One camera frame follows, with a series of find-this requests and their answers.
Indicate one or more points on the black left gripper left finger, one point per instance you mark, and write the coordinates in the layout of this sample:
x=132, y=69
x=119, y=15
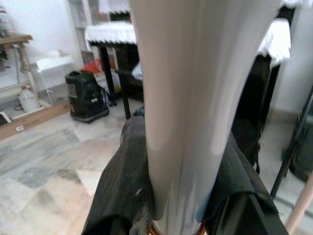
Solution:
x=122, y=176

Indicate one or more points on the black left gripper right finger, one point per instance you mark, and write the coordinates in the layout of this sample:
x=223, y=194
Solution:
x=244, y=193

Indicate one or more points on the white broom pole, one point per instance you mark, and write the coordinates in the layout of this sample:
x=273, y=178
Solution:
x=190, y=98

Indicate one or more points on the black metal stand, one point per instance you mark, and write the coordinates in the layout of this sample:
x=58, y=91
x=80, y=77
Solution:
x=291, y=147

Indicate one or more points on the black chair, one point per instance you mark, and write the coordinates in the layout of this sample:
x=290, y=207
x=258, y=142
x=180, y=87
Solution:
x=126, y=93

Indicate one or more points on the black portable heater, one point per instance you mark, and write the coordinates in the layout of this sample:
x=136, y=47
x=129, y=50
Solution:
x=86, y=98

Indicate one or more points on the long flat cardboard box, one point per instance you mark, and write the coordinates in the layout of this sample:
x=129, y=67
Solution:
x=36, y=120

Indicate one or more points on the black table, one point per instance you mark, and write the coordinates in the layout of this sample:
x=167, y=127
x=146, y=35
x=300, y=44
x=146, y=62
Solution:
x=107, y=68

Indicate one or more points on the red bag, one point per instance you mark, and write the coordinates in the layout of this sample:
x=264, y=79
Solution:
x=91, y=66

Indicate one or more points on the white plastic jug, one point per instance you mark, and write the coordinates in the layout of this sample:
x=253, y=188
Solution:
x=28, y=99

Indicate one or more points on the white lace tablecloth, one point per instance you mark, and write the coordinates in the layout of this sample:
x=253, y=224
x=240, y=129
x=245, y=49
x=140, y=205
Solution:
x=110, y=33

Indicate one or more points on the white bookshelf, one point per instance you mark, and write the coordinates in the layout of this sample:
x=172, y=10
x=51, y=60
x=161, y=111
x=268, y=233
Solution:
x=79, y=27

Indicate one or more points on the light wooden shelf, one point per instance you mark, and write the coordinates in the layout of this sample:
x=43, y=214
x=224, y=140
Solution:
x=14, y=39

